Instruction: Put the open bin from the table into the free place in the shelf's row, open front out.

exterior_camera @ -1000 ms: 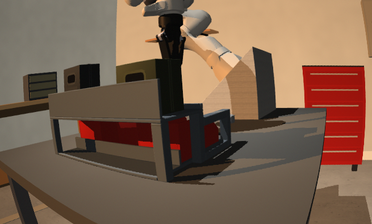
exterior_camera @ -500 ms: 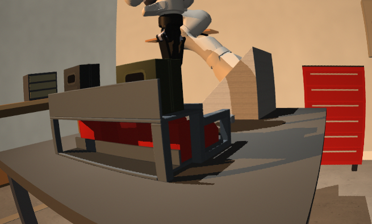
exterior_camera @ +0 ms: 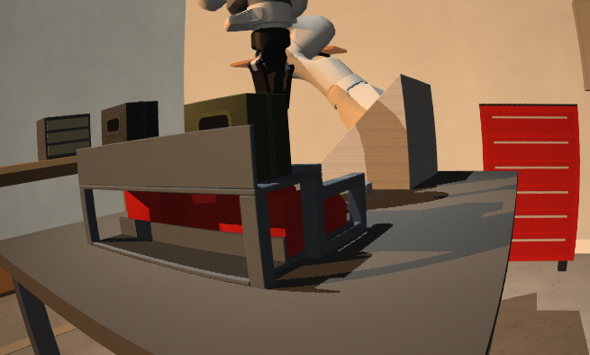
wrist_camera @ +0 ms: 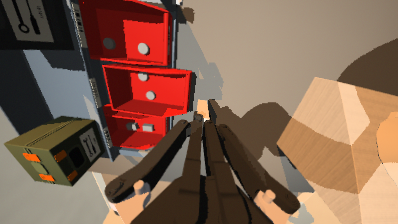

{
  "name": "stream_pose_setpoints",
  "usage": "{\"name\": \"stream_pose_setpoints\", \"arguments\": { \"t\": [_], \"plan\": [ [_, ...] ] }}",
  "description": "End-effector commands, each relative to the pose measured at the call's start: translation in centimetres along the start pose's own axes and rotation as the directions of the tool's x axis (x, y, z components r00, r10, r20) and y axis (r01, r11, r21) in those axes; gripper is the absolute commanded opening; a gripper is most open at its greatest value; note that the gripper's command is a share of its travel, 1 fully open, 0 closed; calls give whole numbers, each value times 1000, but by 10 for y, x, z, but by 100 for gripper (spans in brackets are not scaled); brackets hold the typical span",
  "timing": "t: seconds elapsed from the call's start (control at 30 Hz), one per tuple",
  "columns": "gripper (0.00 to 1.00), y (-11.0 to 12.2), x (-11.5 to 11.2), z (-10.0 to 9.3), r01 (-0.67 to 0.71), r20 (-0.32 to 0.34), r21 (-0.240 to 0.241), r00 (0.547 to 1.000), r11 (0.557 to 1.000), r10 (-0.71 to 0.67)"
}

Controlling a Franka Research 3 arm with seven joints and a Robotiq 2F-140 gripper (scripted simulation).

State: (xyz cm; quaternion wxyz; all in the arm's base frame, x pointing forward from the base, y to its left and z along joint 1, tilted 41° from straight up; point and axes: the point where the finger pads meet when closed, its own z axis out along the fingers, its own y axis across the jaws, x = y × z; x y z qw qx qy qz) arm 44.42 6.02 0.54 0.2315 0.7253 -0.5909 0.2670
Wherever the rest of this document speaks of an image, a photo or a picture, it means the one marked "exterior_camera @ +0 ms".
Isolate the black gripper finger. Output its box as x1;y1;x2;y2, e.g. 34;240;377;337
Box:
277;56;295;111
248;52;279;94

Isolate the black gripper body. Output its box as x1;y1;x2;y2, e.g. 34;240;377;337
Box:
251;27;291;74

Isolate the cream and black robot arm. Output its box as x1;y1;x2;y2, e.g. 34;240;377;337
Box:
225;0;384;130

